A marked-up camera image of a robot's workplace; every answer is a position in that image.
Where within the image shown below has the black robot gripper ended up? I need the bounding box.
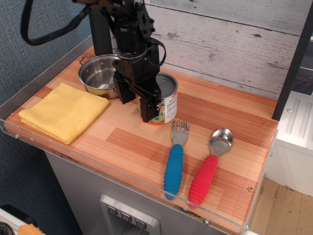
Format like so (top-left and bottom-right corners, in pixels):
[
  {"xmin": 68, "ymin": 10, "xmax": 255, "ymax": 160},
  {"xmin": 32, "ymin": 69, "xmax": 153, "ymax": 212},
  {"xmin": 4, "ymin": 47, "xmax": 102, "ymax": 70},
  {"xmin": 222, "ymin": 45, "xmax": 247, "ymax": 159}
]
[{"xmin": 112, "ymin": 44, "xmax": 162, "ymax": 122}]

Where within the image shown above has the green orange patterned tin can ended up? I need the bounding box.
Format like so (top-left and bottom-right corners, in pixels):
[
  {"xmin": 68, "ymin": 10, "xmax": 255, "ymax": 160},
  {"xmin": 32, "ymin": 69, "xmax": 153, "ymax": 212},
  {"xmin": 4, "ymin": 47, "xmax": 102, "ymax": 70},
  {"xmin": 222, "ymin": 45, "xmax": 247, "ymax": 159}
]
[{"xmin": 136, "ymin": 72, "xmax": 178, "ymax": 125}]

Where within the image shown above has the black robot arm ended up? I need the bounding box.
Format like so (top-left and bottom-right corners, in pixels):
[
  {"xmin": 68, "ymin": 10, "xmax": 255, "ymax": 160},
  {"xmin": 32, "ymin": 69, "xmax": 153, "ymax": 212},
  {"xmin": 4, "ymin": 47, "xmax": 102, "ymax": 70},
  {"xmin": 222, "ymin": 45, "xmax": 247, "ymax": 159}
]
[{"xmin": 78, "ymin": 0, "xmax": 165, "ymax": 122}]

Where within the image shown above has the clear acrylic table guard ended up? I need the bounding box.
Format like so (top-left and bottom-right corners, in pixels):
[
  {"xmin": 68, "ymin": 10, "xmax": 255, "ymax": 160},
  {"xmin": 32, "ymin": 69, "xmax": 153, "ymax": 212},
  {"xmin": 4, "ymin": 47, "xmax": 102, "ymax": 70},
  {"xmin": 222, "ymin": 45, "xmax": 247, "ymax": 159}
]
[{"xmin": 4, "ymin": 31, "xmax": 283, "ymax": 235}]

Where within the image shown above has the small stainless steel pot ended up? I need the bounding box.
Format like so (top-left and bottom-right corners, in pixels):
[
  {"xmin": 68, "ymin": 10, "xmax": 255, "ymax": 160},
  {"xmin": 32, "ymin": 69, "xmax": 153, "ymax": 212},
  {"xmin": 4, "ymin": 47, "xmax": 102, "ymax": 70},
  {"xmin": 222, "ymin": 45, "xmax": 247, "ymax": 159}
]
[{"xmin": 78, "ymin": 54, "xmax": 118, "ymax": 99}]

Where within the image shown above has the folded yellow cloth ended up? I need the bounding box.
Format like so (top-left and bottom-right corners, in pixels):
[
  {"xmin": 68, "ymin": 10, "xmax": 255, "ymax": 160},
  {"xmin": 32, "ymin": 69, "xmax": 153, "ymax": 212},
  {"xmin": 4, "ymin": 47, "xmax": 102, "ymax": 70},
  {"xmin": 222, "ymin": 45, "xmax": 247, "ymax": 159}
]
[{"xmin": 19, "ymin": 83, "xmax": 109, "ymax": 144}]

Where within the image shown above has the silver dispenser button panel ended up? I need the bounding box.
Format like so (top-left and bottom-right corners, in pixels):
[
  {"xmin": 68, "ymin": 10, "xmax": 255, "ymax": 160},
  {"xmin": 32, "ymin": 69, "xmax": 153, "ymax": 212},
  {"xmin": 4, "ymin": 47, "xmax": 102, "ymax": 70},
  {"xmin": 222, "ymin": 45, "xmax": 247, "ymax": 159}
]
[{"xmin": 100, "ymin": 194, "xmax": 161, "ymax": 235}]

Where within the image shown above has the white ribbed furniture panel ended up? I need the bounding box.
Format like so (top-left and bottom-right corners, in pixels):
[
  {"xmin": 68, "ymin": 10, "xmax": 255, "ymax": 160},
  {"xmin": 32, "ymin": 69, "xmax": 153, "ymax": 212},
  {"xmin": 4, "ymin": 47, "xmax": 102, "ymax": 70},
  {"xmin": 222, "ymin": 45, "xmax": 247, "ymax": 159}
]
[{"xmin": 265, "ymin": 91, "xmax": 313, "ymax": 196}]

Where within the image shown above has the black and orange object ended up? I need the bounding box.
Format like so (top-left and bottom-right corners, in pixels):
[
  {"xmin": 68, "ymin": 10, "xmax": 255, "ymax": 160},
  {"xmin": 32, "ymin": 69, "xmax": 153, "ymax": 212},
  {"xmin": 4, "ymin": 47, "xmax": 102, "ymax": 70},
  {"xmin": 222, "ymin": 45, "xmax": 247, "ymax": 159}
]
[{"xmin": 0, "ymin": 205, "xmax": 39, "ymax": 235}]

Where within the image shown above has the black vertical post left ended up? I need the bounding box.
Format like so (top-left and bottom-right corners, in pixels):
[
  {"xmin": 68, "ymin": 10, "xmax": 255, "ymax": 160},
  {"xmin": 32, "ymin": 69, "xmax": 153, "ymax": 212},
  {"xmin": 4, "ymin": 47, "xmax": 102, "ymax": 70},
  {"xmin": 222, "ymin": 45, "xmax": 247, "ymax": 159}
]
[{"xmin": 89, "ymin": 8, "xmax": 113, "ymax": 56}]

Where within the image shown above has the black vertical post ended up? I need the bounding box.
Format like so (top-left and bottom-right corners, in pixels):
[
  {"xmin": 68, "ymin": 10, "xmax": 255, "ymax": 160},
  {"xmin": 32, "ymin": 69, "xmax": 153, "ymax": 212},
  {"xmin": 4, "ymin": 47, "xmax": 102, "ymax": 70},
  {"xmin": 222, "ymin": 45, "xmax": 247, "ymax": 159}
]
[
  {"xmin": 272, "ymin": 3, "xmax": 313, "ymax": 121},
  {"xmin": 89, "ymin": 8, "xmax": 113, "ymax": 56}
]

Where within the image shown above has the blue handled metal fork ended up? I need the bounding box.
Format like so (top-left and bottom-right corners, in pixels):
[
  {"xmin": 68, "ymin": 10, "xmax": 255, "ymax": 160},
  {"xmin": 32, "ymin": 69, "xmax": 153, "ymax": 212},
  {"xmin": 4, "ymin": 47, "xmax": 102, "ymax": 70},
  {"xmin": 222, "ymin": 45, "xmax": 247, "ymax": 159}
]
[{"xmin": 163, "ymin": 120, "xmax": 189, "ymax": 200}]

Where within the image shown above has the red handled metal spoon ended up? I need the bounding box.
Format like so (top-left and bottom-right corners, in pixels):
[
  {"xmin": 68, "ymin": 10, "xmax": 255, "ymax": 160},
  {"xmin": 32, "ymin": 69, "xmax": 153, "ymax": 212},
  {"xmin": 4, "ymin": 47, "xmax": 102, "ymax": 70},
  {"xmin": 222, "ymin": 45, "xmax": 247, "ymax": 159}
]
[{"xmin": 188, "ymin": 128, "xmax": 233, "ymax": 208}]

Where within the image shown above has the black corrugated cable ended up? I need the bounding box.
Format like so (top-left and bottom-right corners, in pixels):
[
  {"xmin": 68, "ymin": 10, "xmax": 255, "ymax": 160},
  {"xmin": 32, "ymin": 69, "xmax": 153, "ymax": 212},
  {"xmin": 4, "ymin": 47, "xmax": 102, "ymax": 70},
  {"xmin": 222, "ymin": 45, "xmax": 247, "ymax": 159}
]
[{"xmin": 20, "ymin": 0, "xmax": 91, "ymax": 47}]

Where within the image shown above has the black vertical post right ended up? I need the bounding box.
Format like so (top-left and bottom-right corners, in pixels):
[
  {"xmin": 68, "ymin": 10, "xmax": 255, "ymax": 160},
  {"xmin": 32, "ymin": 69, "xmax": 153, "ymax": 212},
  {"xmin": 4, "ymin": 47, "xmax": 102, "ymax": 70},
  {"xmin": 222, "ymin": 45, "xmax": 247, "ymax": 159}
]
[{"xmin": 272, "ymin": 3, "xmax": 313, "ymax": 121}]

